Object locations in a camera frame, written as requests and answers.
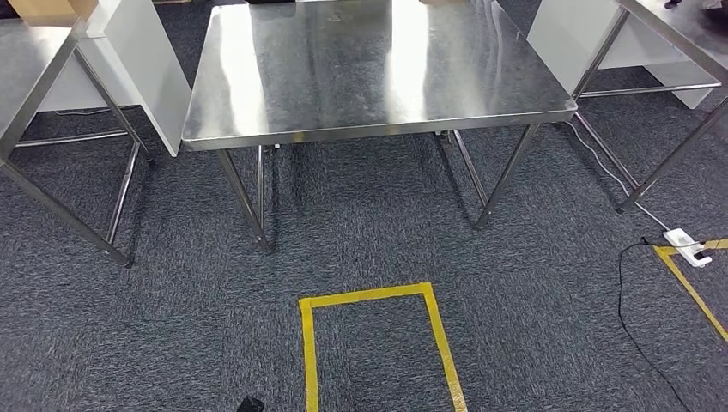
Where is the white power strip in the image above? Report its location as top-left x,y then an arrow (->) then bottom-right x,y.
663,227 -> 713,269

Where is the white cabinet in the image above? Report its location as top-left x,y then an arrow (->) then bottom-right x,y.
33,0 -> 193,159
525,0 -> 724,110

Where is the yellow floor tape rectangle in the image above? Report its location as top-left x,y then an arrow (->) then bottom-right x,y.
652,238 -> 728,342
298,282 -> 470,412

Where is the black floor cable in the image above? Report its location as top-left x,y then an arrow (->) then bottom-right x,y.
616,237 -> 693,412

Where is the white floor cable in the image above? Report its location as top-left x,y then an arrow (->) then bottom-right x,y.
562,120 -> 672,232

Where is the stainless steel workbench table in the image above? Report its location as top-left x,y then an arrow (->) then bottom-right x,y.
570,0 -> 728,215
180,0 -> 579,255
0,16 -> 153,269

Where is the brown cardboard box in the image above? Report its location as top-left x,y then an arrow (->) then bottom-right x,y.
8,0 -> 99,27

